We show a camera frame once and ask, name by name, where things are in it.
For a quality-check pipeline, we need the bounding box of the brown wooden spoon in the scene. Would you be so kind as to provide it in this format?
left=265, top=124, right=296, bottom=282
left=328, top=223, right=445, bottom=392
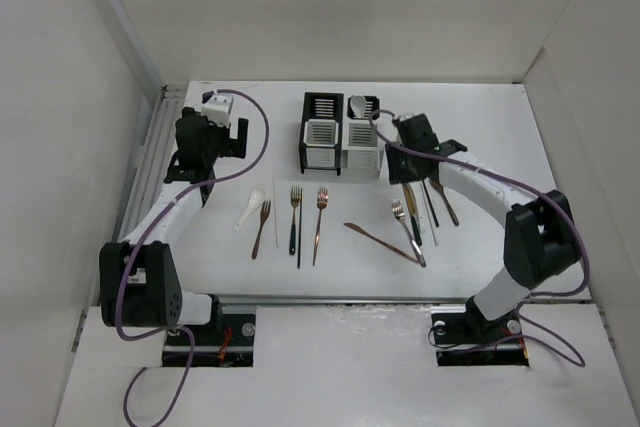
left=429, top=180, right=460, bottom=227

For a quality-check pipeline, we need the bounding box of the silver fork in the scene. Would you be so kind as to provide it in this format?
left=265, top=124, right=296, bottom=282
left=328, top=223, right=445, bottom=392
left=391, top=200, right=426, bottom=268

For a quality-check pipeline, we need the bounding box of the large white ceramic spoon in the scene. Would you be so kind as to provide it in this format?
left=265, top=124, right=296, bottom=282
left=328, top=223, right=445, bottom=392
left=349, top=95, right=367, bottom=119

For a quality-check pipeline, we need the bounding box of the small white ceramic spoon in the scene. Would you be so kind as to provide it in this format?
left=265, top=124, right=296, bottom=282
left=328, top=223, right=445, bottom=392
left=233, top=186, right=266, bottom=232

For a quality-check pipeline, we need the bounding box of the small copper fork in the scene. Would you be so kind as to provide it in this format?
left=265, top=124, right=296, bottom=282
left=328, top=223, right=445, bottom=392
left=251, top=200, right=271, bottom=260

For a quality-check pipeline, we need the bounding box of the gold fork green handle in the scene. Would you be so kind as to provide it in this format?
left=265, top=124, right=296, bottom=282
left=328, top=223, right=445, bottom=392
left=288, top=186, right=302, bottom=256

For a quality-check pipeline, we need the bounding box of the rose gold fork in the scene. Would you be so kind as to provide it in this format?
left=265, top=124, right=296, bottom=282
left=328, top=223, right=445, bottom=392
left=312, top=187, right=329, bottom=266

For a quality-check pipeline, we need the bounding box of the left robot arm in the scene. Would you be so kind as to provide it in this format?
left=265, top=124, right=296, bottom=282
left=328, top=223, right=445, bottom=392
left=99, top=95, right=248, bottom=344

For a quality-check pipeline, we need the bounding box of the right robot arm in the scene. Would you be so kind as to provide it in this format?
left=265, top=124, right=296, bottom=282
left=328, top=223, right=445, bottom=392
left=385, top=114, right=588, bottom=341

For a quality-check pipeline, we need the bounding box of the white utensil rack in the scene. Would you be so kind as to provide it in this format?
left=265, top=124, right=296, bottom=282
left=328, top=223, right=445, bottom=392
left=341, top=95, right=384, bottom=182

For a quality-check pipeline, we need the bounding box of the right black chopstick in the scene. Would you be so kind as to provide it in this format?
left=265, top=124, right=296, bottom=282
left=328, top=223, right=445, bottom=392
left=422, top=181, right=440, bottom=228

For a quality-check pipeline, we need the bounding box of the black chopstick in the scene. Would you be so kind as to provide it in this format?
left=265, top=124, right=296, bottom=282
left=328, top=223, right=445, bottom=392
left=296, top=205, right=303, bottom=270
left=422, top=181, right=440, bottom=228

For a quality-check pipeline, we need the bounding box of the left black chopstick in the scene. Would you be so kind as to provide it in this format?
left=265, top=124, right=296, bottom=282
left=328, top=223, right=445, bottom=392
left=296, top=205, right=303, bottom=270

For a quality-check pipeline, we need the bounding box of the rose gold knife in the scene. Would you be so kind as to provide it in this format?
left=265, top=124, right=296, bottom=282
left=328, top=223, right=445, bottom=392
left=344, top=222, right=418, bottom=264

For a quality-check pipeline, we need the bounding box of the black utensil rack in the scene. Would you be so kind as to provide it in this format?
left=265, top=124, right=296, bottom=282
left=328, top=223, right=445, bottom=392
left=298, top=92, right=344, bottom=176

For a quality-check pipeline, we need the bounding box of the right white chopstick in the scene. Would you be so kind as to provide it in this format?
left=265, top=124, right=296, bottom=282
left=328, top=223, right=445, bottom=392
left=421, top=182, right=439, bottom=247

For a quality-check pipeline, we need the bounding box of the white chopstick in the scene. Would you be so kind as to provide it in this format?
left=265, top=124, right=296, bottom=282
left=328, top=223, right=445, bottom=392
left=271, top=172, right=279, bottom=248
left=421, top=182, right=439, bottom=247

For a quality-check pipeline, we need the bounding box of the left white chopstick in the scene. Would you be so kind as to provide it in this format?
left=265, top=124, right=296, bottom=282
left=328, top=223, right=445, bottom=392
left=271, top=172, right=279, bottom=248

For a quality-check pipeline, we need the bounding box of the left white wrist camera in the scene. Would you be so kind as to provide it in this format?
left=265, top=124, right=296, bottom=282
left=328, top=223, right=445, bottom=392
left=201, top=91, right=234, bottom=128

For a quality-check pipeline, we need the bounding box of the gold knife green handle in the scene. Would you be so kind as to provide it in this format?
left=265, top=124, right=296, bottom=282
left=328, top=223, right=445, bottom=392
left=402, top=184, right=422, bottom=246

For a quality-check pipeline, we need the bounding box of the aluminium rail left side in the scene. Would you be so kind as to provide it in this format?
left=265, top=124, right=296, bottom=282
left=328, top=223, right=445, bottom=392
left=107, top=84, right=187, bottom=243

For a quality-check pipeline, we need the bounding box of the aluminium rail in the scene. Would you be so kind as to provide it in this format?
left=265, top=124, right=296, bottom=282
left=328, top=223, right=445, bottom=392
left=216, top=294, right=466, bottom=306
left=107, top=84, right=187, bottom=243

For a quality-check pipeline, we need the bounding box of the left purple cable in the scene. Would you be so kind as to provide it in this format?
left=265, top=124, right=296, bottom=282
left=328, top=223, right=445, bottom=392
left=115, top=89, right=272, bottom=424

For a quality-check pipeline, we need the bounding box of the purple cable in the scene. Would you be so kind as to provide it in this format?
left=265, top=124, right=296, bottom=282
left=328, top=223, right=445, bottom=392
left=369, top=107, right=593, bottom=368
left=115, top=89, right=272, bottom=424

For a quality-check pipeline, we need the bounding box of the aluminium rail front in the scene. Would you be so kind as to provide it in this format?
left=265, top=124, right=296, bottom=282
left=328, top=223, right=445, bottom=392
left=216, top=294, right=466, bottom=306

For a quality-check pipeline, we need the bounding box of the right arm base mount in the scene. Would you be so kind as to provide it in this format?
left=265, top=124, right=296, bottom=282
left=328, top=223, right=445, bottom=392
left=429, top=310, right=529, bottom=367

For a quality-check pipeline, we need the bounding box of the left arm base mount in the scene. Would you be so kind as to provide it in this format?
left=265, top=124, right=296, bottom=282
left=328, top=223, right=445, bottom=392
left=188, top=299, right=257, bottom=368

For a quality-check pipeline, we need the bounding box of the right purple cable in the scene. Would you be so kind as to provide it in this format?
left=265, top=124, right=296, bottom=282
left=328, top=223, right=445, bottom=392
left=369, top=107, right=593, bottom=368

